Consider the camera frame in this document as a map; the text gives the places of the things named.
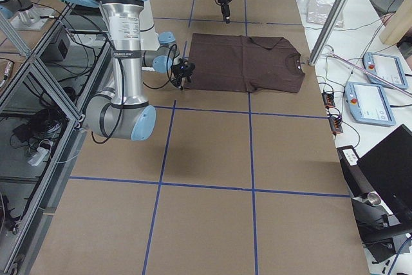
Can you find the far teach pendant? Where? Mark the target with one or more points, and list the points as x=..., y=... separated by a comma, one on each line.
x=386, y=67

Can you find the black box with label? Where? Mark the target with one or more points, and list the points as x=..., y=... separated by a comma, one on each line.
x=348, y=159

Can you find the black monitor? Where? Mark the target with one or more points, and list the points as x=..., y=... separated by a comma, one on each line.
x=387, y=167

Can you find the black power strip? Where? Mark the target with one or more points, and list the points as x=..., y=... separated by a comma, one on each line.
x=333, y=113

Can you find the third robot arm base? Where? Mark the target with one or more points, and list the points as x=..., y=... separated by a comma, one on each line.
x=23, y=13

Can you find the teach pendant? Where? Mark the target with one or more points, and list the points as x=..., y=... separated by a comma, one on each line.
x=368, y=104
x=386, y=67

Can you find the silver foil bag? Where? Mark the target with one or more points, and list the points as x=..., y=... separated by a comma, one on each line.
x=317, y=11

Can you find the near teach pendant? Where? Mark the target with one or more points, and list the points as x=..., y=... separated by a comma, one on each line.
x=368, y=104

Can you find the dark brown t-shirt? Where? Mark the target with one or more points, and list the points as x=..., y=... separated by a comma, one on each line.
x=244, y=64

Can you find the aluminium frame table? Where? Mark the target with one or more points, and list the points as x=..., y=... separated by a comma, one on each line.
x=42, y=109

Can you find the aluminium frame post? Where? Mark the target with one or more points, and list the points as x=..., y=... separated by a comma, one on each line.
x=326, y=31

